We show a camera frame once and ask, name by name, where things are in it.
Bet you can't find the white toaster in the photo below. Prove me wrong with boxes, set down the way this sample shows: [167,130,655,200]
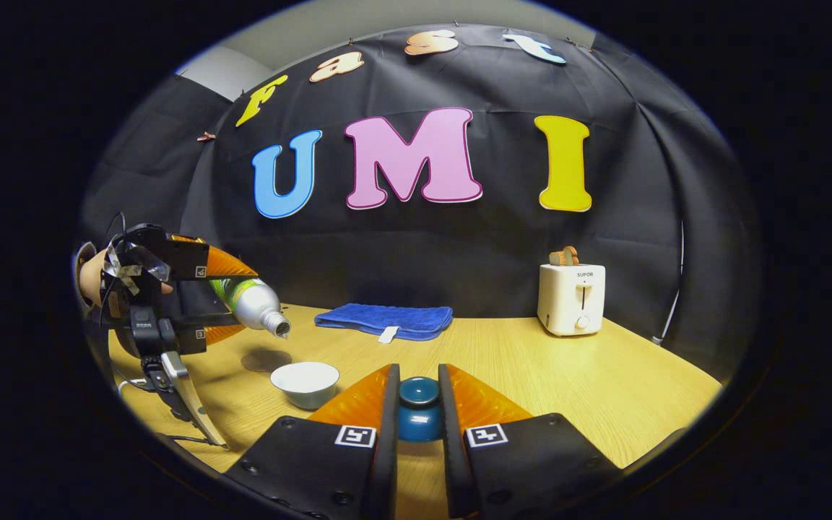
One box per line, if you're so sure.
[537,263,607,338]

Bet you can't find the teal teacup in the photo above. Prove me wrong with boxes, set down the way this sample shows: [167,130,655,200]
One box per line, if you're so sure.
[270,361,340,411]

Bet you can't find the round brown coaster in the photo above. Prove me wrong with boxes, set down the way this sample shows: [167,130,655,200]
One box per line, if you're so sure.
[240,349,293,373]

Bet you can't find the white hanging cable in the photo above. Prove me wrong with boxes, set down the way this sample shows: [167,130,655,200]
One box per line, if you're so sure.
[651,219,685,346]

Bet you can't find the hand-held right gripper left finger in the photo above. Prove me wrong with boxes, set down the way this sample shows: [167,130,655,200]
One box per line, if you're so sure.
[225,363,401,520]

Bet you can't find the black backdrop cloth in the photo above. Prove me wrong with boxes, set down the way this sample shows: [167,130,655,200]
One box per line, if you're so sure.
[77,22,760,384]

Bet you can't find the green label silver water bottle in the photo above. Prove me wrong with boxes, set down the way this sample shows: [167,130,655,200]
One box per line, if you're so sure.
[208,277,292,339]

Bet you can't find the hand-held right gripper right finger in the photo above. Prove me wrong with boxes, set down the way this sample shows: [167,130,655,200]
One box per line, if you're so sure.
[438,363,623,520]

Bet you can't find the blue towel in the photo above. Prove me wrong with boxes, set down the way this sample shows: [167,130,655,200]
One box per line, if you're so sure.
[313,303,454,345]

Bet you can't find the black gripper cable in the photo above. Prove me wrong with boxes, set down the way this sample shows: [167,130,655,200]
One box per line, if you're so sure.
[102,211,129,250]

